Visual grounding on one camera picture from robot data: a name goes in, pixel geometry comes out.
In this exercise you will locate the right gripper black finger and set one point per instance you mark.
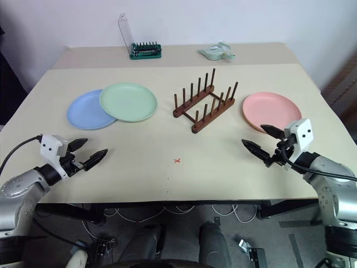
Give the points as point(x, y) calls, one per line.
point(273, 131)
point(255, 148)

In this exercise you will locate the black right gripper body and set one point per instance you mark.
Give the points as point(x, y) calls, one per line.
point(281, 155)

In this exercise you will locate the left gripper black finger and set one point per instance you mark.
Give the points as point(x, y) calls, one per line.
point(77, 144)
point(96, 159)

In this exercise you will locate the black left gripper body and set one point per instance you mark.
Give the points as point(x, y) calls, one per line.
point(71, 164)

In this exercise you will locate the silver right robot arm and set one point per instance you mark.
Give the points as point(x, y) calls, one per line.
point(334, 190)

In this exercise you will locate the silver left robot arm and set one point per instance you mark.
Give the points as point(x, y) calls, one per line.
point(16, 192)

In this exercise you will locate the wooden dish rack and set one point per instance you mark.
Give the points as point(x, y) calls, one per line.
point(203, 107)

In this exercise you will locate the pink-red plastic plate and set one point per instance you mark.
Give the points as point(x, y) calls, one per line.
point(272, 109)

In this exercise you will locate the blue plastic plate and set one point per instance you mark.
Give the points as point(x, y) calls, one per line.
point(83, 113)

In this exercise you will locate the green plastic plate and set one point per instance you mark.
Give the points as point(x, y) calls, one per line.
point(128, 102)

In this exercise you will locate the dark rounded robot leg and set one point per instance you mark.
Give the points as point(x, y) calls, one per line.
point(147, 240)
point(214, 243)

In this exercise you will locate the clear crumpled plastic bag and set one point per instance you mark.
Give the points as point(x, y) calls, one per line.
point(216, 51)

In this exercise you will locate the green screwdriver bit set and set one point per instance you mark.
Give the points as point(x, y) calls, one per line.
point(145, 50)

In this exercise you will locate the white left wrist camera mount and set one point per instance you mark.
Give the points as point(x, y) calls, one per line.
point(49, 148)

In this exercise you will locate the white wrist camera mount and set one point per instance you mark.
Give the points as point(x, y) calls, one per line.
point(49, 148)
point(302, 134)

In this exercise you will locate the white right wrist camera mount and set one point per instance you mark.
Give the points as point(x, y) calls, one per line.
point(302, 134)

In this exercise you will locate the black table frame bar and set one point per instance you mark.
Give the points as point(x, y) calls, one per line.
point(69, 212)
point(290, 208)

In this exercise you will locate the cream rounded post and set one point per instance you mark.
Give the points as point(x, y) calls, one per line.
point(78, 258)

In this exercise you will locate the silver metal clamp bracket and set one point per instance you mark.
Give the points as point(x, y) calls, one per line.
point(251, 249)

